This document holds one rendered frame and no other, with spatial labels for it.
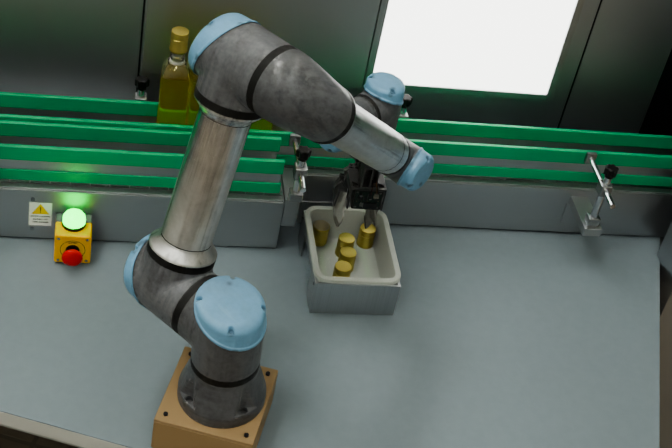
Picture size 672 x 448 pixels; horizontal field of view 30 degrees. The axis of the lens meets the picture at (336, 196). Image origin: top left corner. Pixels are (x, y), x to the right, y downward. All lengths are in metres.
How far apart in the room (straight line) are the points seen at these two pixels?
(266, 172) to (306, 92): 0.66
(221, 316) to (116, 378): 0.37
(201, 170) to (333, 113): 0.24
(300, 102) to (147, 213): 0.75
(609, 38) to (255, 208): 0.87
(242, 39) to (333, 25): 0.74
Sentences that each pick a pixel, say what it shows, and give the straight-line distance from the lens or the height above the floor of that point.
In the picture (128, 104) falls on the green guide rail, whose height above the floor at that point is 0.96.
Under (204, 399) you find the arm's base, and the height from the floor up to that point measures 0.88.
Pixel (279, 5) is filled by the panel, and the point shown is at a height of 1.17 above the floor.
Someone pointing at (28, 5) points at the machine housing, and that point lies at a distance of 2.60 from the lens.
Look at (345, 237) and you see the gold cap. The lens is 2.55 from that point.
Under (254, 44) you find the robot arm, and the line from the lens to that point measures 1.87.
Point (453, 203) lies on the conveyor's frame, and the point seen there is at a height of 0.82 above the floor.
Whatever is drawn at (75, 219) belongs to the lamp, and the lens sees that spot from 2.45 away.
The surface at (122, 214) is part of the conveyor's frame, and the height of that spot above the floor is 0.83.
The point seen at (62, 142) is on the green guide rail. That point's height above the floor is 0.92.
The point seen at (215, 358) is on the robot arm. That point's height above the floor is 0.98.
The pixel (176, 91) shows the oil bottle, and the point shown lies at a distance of 2.49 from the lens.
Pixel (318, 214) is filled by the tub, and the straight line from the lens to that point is 2.58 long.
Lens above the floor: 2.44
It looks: 38 degrees down
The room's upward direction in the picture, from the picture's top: 12 degrees clockwise
